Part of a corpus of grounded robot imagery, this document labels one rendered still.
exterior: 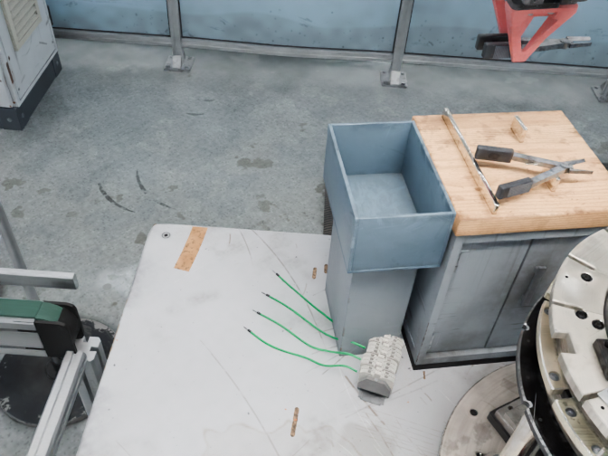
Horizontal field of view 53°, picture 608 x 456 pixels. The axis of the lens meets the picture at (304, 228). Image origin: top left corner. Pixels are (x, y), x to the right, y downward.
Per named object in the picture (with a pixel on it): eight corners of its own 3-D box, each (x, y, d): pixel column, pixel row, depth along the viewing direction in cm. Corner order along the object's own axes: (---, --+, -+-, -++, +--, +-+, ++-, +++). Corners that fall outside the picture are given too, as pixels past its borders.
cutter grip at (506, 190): (498, 200, 64) (502, 189, 63) (493, 195, 64) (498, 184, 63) (529, 192, 65) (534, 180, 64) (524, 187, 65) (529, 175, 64)
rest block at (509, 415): (550, 425, 75) (556, 416, 73) (516, 444, 73) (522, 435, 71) (527, 397, 77) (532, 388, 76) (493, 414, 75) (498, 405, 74)
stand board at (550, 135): (454, 237, 65) (460, 220, 63) (408, 130, 78) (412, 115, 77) (628, 225, 68) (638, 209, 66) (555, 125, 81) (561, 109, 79)
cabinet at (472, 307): (413, 371, 83) (457, 235, 65) (382, 269, 96) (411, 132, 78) (547, 358, 86) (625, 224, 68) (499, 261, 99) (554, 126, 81)
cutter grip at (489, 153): (474, 159, 68) (478, 147, 67) (473, 155, 69) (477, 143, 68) (510, 164, 68) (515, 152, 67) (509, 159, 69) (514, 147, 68)
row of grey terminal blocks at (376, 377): (386, 408, 79) (392, 391, 76) (351, 396, 80) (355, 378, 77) (403, 347, 86) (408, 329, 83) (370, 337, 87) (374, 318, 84)
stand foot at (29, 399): (-26, 423, 157) (-28, 420, 155) (23, 317, 181) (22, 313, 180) (107, 432, 157) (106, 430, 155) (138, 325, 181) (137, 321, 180)
